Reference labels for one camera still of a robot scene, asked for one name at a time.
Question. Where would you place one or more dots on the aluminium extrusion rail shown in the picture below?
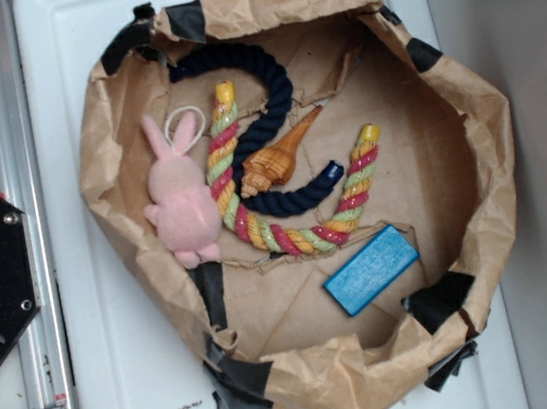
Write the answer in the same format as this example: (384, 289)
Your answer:
(43, 346)

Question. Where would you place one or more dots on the blue wooden block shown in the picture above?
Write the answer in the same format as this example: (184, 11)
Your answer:
(371, 270)

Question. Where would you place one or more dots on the brown paper bag bin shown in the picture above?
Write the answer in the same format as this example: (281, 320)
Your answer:
(260, 319)

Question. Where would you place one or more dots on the orange conch seashell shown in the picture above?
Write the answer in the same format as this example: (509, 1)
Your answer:
(275, 165)

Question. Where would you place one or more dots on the pink plush bunny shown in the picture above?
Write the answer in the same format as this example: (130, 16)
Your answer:
(183, 210)

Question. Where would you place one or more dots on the white plastic tray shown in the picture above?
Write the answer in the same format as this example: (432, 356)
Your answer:
(125, 353)

